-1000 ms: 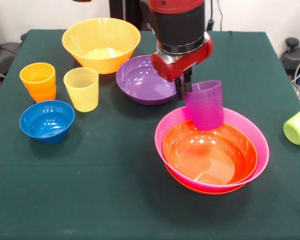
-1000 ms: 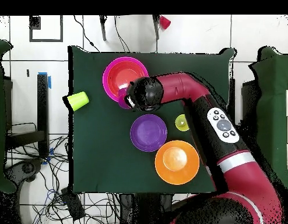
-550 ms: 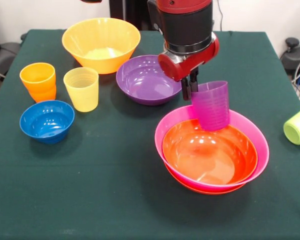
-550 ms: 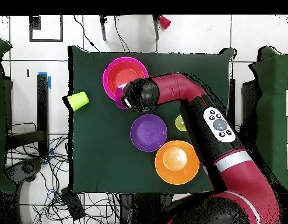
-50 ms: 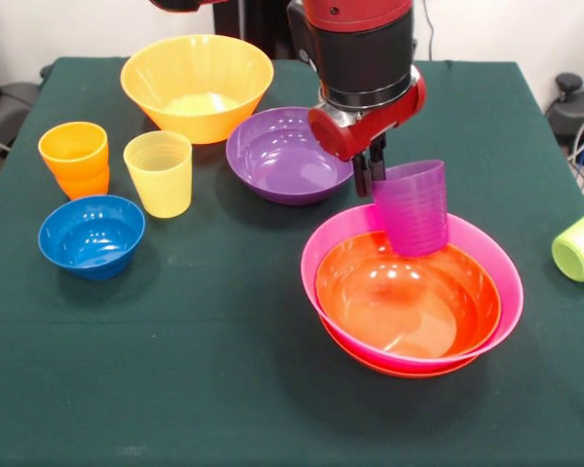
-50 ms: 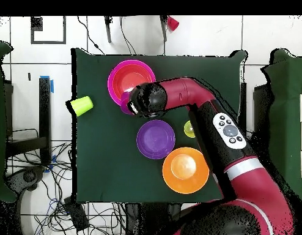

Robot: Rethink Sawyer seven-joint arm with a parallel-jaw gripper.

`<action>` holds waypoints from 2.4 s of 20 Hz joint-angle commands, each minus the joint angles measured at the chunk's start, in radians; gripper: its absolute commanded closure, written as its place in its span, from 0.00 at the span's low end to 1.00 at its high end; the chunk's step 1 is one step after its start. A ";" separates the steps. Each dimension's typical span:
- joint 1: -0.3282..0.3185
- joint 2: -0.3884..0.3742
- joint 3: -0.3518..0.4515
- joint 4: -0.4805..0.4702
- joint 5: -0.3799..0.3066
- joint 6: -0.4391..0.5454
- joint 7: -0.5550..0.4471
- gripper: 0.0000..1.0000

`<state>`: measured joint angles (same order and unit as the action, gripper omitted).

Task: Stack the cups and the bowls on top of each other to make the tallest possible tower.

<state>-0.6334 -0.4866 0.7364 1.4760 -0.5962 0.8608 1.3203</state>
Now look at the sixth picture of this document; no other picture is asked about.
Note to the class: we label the red plastic cup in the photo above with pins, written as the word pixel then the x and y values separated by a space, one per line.
pixel 173 24

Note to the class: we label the red plastic bowl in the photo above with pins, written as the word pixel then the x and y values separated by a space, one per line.
pixel 126 78

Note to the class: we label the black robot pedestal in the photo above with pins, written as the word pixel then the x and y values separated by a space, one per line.
pixel 151 220

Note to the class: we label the purple plastic bowl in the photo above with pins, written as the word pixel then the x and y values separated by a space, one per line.
pixel 156 139

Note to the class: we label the lime green plastic cup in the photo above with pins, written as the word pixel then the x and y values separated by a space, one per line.
pixel 81 105

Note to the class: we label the black metal stand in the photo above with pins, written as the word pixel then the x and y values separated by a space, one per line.
pixel 243 102
pixel 44 110

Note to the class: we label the large orange plastic bowl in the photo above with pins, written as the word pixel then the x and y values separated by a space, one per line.
pixel 197 176

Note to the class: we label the black power strip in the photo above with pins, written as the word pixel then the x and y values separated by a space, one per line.
pixel 76 215

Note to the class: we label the yellow plastic cup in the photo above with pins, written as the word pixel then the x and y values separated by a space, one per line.
pixel 188 129

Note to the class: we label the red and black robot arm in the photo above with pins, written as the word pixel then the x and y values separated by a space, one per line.
pixel 187 93

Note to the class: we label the black tripod leg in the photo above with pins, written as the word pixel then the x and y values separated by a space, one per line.
pixel 108 29
pixel 163 29

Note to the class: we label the black square floor frame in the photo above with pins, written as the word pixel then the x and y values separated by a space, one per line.
pixel 48 42

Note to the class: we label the large pink plastic bowl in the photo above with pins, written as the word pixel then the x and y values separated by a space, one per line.
pixel 110 83

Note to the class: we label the purple plastic cup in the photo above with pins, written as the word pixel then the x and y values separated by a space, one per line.
pixel 123 104

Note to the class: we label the dark green table cloth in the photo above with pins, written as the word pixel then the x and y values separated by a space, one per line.
pixel 116 176

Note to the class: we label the blue tape strip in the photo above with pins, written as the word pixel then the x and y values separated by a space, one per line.
pixel 52 85

